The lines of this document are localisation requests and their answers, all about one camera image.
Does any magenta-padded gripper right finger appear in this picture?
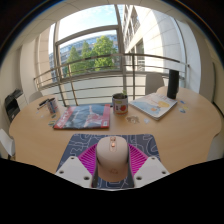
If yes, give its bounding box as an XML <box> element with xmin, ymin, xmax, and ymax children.
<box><xmin>127</xmin><ymin>143</ymin><xmax>170</xmax><ymax>189</ymax></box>

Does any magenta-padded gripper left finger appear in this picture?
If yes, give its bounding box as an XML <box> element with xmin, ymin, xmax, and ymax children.
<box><xmin>54</xmin><ymin>143</ymin><xmax>99</xmax><ymax>189</ymax></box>

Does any beige computer mouse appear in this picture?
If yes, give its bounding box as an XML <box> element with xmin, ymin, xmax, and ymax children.
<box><xmin>95</xmin><ymin>135</ymin><xmax>130</xmax><ymax>183</ymax></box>

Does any dark blue patterned mouse pad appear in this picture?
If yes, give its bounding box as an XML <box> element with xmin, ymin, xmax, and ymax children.
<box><xmin>56</xmin><ymin>133</ymin><xmax>161</xmax><ymax>190</ymax></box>

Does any red and blue magazine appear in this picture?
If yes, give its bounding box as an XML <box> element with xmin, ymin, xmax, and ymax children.
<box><xmin>53</xmin><ymin>104</ymin><xmax>111</xmax><ymax>130</ymax></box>

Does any light blue illustrated book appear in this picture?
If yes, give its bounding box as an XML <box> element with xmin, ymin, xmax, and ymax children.
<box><xmin>129</xmin><ymin>92</ymin><xmax>179</xmax><ymax>121</ymax></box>

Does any striped mug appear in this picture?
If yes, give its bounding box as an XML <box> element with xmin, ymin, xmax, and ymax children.
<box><xmin>46</xmin><ymin>97</ymin><xmax>60</xmax><ymax>115</ymax></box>

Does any white mug with red print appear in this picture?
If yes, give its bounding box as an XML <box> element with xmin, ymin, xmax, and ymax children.
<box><xmin>111</xmin><ymin>92</ymin><xmax>129</xmax><ymax>116</ymax></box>

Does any white chair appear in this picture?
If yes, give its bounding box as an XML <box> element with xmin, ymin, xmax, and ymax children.
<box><xmin>144</xmin><ymin>73</ymin><xmax>166</xmax><ymax>96</ymax></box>
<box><xmin>0</xmin><ymin>128</ymin><xmax>16</xmax><ymax>159</ymax></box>
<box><xmin>28</xmin><ymin>90</ymin><xmax>44</xmax><ymax>104</ymax></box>

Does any small dark stapler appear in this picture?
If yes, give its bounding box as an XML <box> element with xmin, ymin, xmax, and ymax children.
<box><xmin>37</xmin><ymin>98</ymin><xmax>51</xmax><ymax>110</ymax></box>

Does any black and white printer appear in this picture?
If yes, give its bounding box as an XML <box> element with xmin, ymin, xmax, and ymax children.
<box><xmin>4</xmin><ymin>88</ymin><xmax>24</xmax><ymax>124</ymax></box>

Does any black cylindrical tumbler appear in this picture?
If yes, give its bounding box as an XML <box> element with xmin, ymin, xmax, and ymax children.
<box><xmin>166</xmin><ymin>69</ymin><xmax>180</xmax><ymax>100</ymax></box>

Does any metal balcony railing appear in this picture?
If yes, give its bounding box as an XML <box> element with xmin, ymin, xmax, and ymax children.
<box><xmin>33</xmin><ymin>53</ymin><xmax>191</xmax><ymax>107</ymax></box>

